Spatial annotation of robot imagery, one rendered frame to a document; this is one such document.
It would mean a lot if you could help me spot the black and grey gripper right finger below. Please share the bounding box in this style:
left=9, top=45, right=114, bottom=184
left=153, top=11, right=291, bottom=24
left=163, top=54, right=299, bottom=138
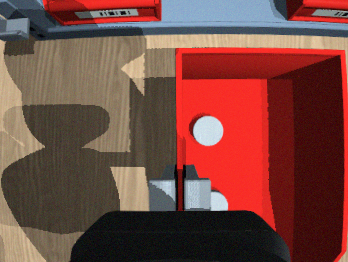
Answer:
left=182, top=164, right=211, bottom=211

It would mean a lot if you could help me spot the grey steel disc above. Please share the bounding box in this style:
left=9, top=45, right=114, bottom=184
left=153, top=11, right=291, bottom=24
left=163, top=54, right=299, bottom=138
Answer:
left=211, top=189, right=228, bottom=211
left=193, top=116, right=223, bottom=146

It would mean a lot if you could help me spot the grey metal shelf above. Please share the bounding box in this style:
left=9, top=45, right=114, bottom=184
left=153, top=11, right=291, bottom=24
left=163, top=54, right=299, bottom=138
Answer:
left=0, top=0, right=348, bottom=42

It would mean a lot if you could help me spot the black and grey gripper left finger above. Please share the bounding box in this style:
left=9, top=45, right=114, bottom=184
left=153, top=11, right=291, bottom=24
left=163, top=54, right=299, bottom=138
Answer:
left=149, top=165, right=178, bottom=211

